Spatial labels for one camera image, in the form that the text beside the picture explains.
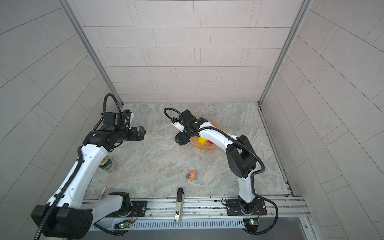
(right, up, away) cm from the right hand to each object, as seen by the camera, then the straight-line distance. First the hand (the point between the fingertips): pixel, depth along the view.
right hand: (182, 134), depth 89 cm
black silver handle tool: (+1, -30, -19) cm, 35 cm away
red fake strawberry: (+18, -6, +5) cm, 19 cm away
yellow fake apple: (+13, -5, +2) cm, 14 cm away
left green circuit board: (-23, -37, -23) cm, 50 cm away
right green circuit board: (+35, -38, -20) cm, 55 cm away
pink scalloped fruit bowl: (+16, -8, +3) cm, 18 cm away
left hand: (-20, +4, -12) cm, 24 cm away
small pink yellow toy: (+6, -21, -11) cm, 24 cm away
